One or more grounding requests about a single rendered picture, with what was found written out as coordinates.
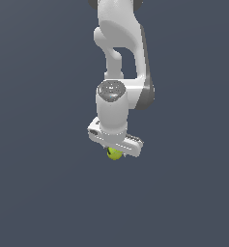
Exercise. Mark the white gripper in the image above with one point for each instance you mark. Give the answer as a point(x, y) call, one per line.
point(114, 141)

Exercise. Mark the yellow-green ball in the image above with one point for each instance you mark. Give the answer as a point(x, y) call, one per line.
point(114, 154)

